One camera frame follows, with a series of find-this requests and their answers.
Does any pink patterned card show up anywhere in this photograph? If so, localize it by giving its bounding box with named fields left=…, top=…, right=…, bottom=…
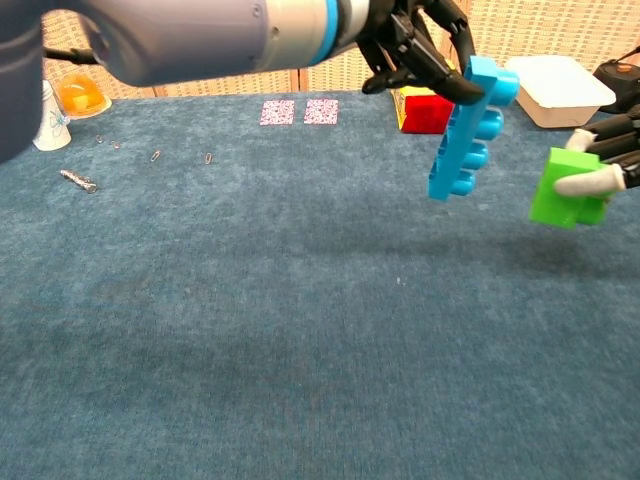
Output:
left=259, top=99, right=297, bottom=127
left=302, top=98, right=340, bottom=127

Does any blue carpet table cover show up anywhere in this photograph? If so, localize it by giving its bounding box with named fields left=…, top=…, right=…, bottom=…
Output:
left=0, top=88, right=640, bottom=480

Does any green toy brick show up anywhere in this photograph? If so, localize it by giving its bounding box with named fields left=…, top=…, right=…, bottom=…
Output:
left=528, top=146, right=614, bottom=231

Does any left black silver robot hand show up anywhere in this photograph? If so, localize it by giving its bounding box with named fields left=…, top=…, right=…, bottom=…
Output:
left=357, top=0, right=486, bottom=107

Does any blue toy brick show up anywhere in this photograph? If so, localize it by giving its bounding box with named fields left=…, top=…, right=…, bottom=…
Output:
left=426, top=54, right=521, bottom=203

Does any orange jelly cup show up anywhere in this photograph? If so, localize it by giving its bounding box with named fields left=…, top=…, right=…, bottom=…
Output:
left=54, top=72, right=113, bottom=120

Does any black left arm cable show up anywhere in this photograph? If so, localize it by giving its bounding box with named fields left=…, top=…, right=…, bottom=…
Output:
left=42, top=44, right=104, bottom=67

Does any white lidded lunch box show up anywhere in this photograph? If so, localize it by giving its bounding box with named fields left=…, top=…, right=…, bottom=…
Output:
left=504, top=54, right=618, bottom=129

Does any woven folding screen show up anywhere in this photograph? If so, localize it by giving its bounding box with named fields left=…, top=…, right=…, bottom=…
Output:
left=39, top=0, right=640, bottom=101

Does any white paper cup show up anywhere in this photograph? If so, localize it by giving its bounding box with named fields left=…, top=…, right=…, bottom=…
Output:
left=32, top=79, right=73, bottom=153

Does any right silver white-tipped robot hand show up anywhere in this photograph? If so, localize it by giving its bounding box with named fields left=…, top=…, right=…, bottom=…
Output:
left=553, top=106, right=640, bottom=198

